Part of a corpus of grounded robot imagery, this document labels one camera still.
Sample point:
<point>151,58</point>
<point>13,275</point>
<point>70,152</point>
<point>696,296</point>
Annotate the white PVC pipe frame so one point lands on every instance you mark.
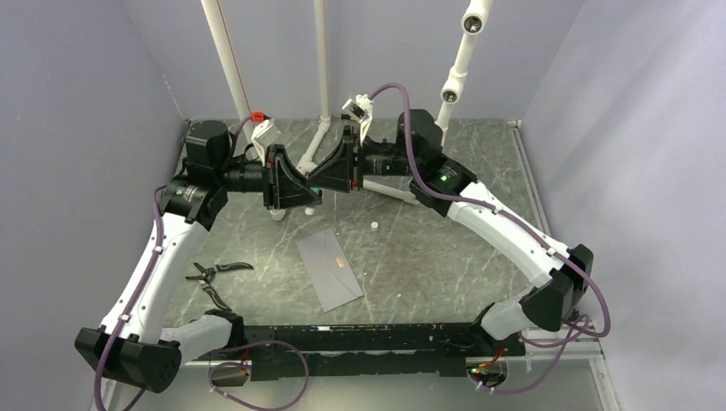
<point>472,24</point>

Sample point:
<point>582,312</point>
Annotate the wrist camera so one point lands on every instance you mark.
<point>264,134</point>
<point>360,109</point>

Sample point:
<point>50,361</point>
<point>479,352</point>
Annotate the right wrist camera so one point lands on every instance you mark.
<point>360,109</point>

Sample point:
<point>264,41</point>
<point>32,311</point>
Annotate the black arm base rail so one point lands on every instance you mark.
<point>443,349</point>

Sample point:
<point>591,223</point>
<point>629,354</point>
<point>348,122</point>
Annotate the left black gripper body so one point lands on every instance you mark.
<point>245,177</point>

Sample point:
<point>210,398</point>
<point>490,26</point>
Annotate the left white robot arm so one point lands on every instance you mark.
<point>184,211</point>

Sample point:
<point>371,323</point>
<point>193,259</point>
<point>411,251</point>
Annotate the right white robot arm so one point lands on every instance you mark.
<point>553,269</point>

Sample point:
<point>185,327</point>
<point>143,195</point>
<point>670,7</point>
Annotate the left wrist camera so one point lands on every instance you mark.
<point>264,134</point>

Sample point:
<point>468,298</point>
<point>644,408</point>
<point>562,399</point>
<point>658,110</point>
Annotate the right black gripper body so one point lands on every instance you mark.
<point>383,160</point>

